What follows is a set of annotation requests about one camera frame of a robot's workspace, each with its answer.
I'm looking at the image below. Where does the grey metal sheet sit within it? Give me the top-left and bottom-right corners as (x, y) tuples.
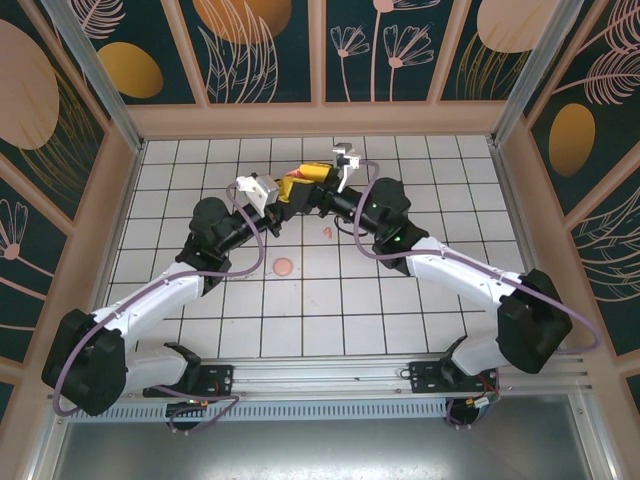
(47, 394), (609, 480)

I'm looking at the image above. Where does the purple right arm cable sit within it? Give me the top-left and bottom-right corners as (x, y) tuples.
(352, 159), (601, 431)

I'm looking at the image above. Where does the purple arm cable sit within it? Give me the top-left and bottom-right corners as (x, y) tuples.
(53, 180), (266, 437)
(352, 159), (601, 431)

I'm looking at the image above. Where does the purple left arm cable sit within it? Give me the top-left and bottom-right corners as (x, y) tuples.
(53, 180), (266, 437)

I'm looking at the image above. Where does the aluminium side rail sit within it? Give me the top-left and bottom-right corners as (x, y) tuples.
(92, 141), (147, 314)
(491, 141), (539, 274)

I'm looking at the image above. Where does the aluminium frame post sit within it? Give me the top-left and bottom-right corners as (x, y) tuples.
(39, 0), (147, 155)
(489, 0), (589, 147)

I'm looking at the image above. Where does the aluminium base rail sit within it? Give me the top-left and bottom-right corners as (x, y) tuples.
(47, 357), (596, 401)

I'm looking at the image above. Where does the grey slotted cable duct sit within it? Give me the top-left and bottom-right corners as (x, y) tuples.
(67, 402), (451, 422)

